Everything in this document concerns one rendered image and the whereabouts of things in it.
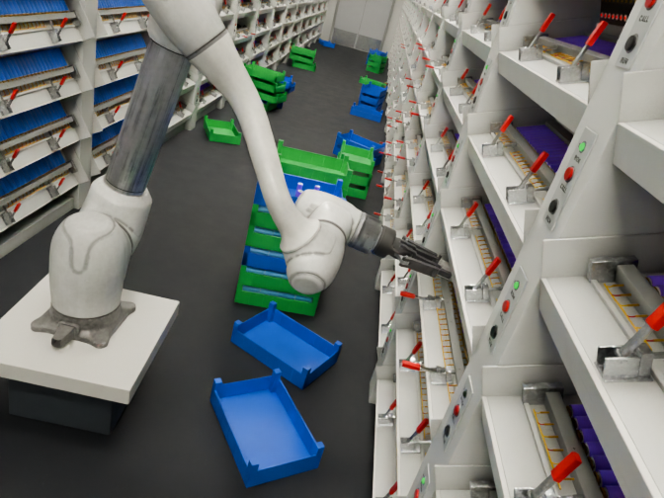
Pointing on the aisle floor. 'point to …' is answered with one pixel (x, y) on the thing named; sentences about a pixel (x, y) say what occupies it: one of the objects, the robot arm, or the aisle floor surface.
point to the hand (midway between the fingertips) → (451, 272)
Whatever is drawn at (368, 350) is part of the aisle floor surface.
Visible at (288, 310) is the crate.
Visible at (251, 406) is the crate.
